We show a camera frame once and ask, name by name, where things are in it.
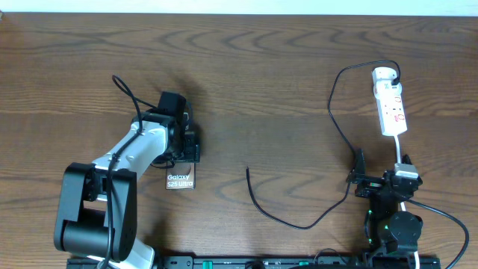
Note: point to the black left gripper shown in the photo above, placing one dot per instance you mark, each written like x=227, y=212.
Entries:
x=191, y=148

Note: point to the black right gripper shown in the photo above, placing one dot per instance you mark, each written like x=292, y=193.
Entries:
x=371, y=185

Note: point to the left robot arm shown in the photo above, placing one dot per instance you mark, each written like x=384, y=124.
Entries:
x=97, y=211

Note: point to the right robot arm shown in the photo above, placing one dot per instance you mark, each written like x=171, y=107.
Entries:
x=392, y=231

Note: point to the white charger plug adapter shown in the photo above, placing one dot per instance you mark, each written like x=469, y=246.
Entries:
x=385, y=74

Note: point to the white power strip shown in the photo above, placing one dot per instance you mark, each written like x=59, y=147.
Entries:
x=389, y=101

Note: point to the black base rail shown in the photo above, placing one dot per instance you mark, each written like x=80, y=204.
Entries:
x=188, y=262

